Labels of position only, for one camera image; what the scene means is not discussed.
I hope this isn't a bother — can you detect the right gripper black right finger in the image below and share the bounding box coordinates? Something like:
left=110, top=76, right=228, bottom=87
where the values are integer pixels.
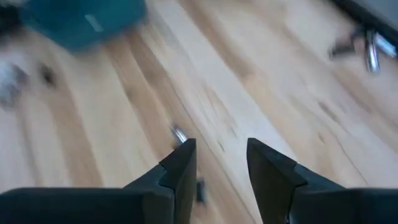
left=247, top=138, right=398, bottom=224

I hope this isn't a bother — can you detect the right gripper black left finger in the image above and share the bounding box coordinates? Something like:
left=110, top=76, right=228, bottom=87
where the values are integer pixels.
left=0, top=138, right=197, bottom=224

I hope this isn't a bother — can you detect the blue-teal plastic bin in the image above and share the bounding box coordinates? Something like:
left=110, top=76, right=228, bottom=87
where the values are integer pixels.
left=17, top=0, right=148, bottom=53

